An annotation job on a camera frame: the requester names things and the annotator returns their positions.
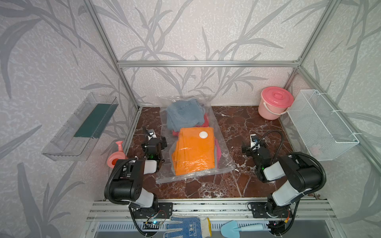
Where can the white vacuum bag valve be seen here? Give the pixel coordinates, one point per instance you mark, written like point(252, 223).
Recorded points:
point(203, 134)

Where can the pink garment in bag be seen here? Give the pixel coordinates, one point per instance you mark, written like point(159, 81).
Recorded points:
point(218, 152)

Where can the blue folded towel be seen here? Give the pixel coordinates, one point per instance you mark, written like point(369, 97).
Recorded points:
point(185, 114)

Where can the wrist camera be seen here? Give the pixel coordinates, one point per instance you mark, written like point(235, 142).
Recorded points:
point(149, 134)
point(254, 141)

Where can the pink lidded bucket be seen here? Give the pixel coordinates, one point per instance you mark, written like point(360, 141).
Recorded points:
point(275, 101)

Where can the clear plastic vacuum bag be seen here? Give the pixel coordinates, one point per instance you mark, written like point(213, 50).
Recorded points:
point(167, 174)

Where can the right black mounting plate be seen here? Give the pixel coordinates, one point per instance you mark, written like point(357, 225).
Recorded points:
point(269, 210)

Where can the white wire mesh basket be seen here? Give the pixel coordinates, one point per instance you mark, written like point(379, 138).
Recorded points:
point(324, 133)

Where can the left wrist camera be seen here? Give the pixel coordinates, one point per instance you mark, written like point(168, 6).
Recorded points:
point(149, 134)

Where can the clear plastic wall shelf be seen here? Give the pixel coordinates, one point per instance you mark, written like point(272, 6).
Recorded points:
point(78, 137)

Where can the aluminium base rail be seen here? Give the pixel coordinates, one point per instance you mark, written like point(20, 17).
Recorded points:
point(216, 209)

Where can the aluminium frame crossbar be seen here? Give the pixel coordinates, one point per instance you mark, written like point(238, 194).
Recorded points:
point(205, 63)

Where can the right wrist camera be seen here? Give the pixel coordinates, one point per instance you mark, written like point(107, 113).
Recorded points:
point(254, 141)

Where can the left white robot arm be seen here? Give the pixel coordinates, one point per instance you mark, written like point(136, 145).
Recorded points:
point(125, 184)

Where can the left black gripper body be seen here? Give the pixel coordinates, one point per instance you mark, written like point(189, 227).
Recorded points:
point(153, 141)

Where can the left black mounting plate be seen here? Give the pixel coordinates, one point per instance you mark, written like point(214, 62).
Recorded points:
point(161, 210)

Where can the black mounting plate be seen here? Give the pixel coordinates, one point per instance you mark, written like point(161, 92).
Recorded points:
point(269, 210)
point(161, 210)

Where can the pink watering can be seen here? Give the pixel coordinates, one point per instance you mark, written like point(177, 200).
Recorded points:
point(119, 155)

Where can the light blue toy shovel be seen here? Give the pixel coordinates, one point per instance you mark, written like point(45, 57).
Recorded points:
point(232, 230)

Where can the blue dotted work glove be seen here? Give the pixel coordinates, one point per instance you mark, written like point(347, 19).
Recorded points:
point(188, 227)

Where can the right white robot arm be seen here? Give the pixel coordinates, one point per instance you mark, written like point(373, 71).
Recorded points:
point(304, 173)

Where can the orange trousers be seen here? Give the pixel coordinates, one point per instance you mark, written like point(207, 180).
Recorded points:
point(192, 153)

